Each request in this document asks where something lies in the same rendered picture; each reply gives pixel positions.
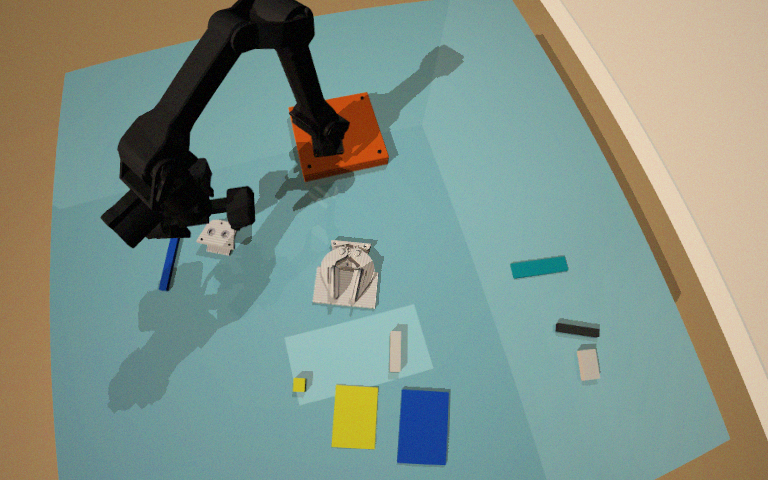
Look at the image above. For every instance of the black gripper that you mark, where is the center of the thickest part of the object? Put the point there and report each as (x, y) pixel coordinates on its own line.
(239, 205)

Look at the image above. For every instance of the small yellow block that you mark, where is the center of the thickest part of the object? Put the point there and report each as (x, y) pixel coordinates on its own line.
(299, 384)

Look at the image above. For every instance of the yellow rectangular plate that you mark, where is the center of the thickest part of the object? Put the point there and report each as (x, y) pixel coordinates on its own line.
(354, 418)

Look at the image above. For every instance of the blue long bar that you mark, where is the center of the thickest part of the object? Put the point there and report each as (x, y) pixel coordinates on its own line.
(169, 263)

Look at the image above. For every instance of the teal flat bar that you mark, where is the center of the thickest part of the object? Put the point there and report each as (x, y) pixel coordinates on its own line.
(539, 267)

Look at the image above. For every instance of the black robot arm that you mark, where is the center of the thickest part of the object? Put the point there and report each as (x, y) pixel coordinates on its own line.
(155, 161)

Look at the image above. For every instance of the black rectangular bar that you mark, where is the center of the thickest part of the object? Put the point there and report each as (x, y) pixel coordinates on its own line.
(578, 330)

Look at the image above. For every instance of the blue rectangular plate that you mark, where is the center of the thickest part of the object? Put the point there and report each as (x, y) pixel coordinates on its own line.
(423, 427)

